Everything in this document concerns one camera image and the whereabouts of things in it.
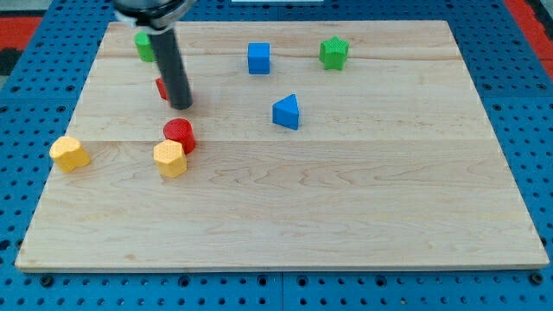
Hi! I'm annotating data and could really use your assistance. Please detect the blue cube block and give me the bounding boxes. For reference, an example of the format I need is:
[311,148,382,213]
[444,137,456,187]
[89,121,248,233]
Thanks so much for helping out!
[247,42,270,74]

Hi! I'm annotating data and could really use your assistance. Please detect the blue triangle block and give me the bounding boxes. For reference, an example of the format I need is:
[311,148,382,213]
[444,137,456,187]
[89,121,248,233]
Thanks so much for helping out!
[272,94,300,130]

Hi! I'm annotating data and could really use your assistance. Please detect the wooden board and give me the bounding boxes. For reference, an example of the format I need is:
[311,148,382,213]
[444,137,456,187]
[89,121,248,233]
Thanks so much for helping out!
[16,20,549,273]

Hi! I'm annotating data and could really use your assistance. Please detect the yellow heart block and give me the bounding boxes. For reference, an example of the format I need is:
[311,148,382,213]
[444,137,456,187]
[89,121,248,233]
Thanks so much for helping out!
[49,136,91,173]

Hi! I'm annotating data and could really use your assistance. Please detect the green star block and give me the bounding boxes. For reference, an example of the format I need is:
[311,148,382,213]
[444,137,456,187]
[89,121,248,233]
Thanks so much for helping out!
[319,36,349,71]

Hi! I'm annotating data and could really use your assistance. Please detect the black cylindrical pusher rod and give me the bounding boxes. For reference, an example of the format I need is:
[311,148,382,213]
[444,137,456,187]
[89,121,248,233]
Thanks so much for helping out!
[149,29,193,110]

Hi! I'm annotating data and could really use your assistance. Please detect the yellow hexagon block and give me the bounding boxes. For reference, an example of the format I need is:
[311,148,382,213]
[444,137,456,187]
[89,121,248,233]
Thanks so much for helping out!
[153,140,188,178]

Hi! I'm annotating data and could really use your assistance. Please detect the red star block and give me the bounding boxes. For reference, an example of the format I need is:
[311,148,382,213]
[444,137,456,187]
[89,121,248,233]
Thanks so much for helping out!
[156,78,168,100]

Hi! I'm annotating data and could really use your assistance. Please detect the red cylinder block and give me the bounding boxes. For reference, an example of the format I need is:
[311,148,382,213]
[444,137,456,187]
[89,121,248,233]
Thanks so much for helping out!
[163,118,195,155]

